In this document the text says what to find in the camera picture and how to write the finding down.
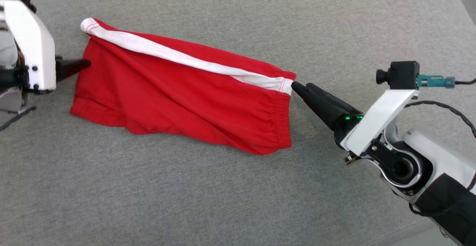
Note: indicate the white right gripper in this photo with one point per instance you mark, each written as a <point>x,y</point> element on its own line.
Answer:
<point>379,117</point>

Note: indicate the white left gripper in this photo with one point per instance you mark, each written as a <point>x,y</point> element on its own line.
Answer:
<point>37,52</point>

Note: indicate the red shorts with white stripe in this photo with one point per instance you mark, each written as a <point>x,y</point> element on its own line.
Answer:
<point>178,97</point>

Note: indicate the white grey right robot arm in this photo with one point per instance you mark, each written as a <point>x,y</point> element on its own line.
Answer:
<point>446,179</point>

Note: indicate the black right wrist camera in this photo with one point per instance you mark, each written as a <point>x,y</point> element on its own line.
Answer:
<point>403,75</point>

